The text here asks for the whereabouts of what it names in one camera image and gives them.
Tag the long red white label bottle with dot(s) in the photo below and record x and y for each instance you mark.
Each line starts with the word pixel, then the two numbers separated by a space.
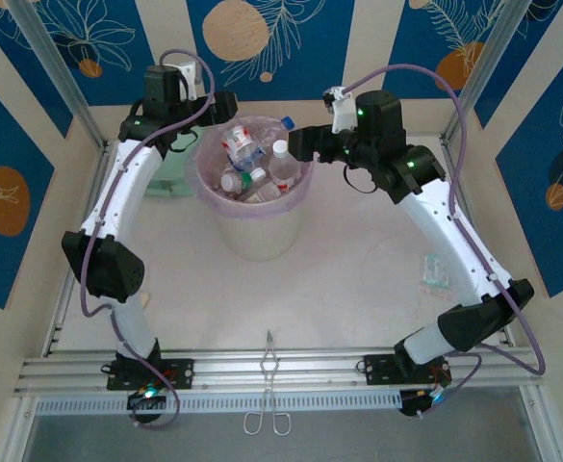
pixel 237 142

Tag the clear bottle green neck band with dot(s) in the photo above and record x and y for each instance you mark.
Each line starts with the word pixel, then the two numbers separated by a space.
pixel 246 179

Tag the white ribbed plastic bin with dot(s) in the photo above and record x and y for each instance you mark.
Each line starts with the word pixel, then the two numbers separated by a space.
pixel 262 236

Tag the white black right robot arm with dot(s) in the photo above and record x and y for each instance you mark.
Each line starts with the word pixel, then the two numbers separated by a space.
pixel 459 240

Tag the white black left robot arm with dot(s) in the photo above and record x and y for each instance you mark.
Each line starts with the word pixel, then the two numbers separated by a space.
pixel 127 183

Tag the purple plastic bin liner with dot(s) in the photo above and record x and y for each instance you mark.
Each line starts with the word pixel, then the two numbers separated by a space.
pixel 294 199

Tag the mint green zip pouch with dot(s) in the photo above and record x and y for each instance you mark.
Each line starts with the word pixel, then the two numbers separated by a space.
pixel 175 178

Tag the clear sachet teal print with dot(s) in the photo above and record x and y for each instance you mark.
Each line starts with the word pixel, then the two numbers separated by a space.
pixel 435 272

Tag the clear sachet pink print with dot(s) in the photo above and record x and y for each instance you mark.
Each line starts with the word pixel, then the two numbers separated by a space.
pixel 435 292

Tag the metal tongs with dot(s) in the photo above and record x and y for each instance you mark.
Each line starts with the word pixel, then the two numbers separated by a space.
pixel 265 368

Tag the black base electronics box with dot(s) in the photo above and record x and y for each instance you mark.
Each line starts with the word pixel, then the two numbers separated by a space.
pixel 416 404
pixel 146 397

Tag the aluminium frame post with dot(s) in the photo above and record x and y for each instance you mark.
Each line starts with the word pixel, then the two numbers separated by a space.
pixel 483 72
pixel 59 72

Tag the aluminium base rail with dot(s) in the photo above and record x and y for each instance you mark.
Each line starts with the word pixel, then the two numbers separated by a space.
pixel 286 373

